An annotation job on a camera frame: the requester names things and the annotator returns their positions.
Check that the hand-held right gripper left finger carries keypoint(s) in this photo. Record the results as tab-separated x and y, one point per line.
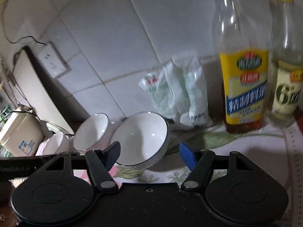
112	156

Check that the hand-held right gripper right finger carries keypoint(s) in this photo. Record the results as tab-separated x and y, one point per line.
188	155

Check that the white bowl dark rim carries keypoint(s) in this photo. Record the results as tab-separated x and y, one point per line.
91	132
56	144
139	137

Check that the beige rice cooker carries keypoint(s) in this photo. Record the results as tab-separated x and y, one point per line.
19	132

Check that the floral tablecloth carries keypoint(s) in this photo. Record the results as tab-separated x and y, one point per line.
236	144

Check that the white plastic packet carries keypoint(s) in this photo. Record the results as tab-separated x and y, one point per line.
196	94

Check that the white packet red mark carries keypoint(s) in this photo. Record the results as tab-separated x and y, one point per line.
156	92

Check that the white cutting board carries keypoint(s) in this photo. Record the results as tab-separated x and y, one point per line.
30	82

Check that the yellow label cooking wine bottle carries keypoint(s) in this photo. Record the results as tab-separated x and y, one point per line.
246	87

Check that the clear vinegar bottle yellow cap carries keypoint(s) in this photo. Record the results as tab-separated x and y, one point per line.
286	87

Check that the white wall socket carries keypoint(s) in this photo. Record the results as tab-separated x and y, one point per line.
53	60

